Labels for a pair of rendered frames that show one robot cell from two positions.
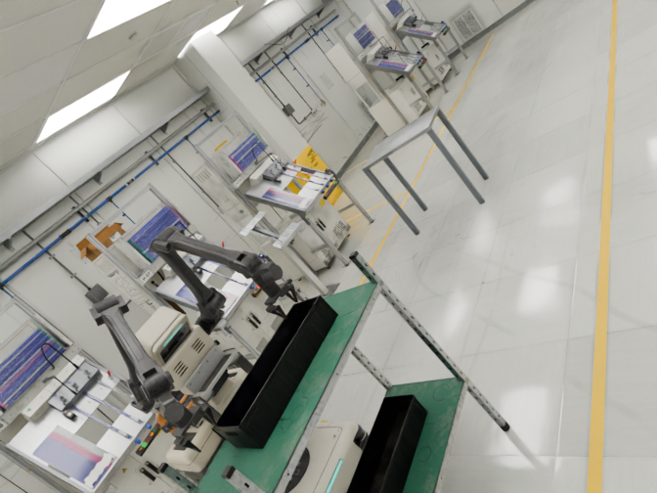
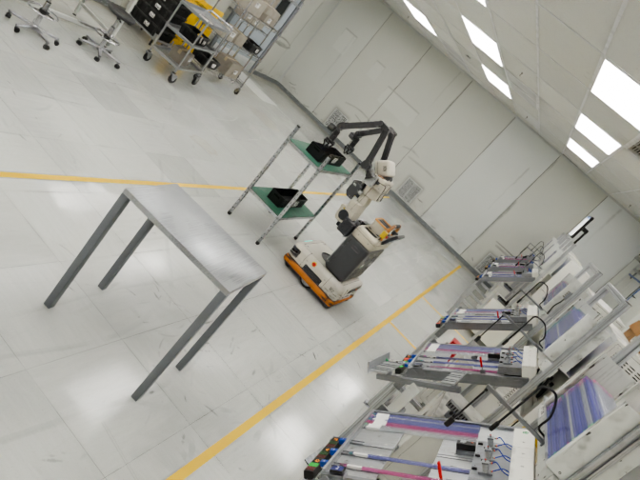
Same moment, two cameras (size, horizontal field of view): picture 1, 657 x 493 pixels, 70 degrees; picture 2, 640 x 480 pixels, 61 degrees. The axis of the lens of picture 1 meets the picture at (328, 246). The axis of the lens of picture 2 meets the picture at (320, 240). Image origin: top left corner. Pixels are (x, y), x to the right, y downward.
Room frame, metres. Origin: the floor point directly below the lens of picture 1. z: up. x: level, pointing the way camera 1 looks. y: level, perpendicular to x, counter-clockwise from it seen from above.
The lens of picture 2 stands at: (6.29, -2.03, 1.97)
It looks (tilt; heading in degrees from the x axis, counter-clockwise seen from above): 17 degrees down; 147
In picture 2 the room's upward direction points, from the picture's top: 42 degrees clockwise
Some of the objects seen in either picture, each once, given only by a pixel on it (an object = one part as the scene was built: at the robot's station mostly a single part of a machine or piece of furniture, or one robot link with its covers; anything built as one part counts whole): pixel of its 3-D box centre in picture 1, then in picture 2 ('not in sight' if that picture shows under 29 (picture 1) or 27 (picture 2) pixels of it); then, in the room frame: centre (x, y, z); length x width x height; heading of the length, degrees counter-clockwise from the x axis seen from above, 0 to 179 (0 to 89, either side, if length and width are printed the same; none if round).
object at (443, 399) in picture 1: (361, 443); (296, 187); (1.55, 0.41, 0.55); 0.91 x 0.46 x 1.10; 133
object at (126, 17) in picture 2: not in sight; (110, 33); (-0.47, -1.60, 0.28); 0.54 x 0.52 x 0.57; 66
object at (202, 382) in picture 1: (219, 380); (359, 189); (1.93, 0.74, 0.99); 0.28 x 0.16 x 0.22; 132
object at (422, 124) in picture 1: (426, 172); (157, 288); (3.95, -1.07, 0.40); 0.70 x 0.45 x 0.80; 50
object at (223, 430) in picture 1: (280, 366); (327, 154); (1.57, 0.42, 1.01); 0.57 x 0.17 x 0.11; 132
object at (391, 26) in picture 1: (405, 41); not in sight; (8.76, -3.53, 0.95); 1.36 x 0.82 x 1.90; 43
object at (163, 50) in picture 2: not in sight; (190, 44); (-1.66, -0.63, 0.50); 0.90 x 0.54 x 1.00; 147
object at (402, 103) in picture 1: (377, 73); not in sight; (7.78, -2.46, 0.95); 1.36 x 0.82 x 1.90; 43
